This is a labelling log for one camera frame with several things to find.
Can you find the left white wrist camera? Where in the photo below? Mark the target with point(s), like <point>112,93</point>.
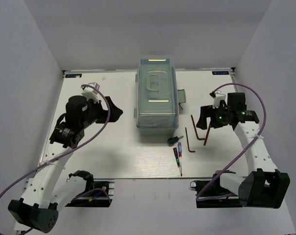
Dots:
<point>90,93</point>

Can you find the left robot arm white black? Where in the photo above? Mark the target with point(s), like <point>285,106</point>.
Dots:
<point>40,204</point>

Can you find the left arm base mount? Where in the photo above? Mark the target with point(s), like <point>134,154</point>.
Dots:
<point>95,198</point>

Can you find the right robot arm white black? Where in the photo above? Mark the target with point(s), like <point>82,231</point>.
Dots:
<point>264,186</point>

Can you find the right blue table label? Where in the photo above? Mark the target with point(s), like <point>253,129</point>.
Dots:
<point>220,72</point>

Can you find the black green precision screwdriver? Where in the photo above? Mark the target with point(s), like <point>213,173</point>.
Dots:
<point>177,159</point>

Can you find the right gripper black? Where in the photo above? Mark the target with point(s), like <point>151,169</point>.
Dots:
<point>206,111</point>

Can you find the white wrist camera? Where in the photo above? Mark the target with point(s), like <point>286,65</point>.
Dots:
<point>217,96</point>
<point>90,93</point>

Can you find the blue table label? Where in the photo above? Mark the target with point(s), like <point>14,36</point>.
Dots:
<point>73,75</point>
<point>220,72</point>

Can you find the green toolbox with clear lid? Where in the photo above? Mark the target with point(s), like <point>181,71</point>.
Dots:
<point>157,107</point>

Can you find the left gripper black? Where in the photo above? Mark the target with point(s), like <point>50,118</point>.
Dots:
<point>115,112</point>

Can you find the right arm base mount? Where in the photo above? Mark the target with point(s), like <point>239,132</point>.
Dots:
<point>214,190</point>

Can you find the left blue table label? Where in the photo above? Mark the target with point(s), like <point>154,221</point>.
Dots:
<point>73,75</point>

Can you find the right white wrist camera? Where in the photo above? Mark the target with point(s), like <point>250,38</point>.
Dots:
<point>217,96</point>

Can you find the stubby green screwdriver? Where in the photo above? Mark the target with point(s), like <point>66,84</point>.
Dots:
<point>173,140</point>

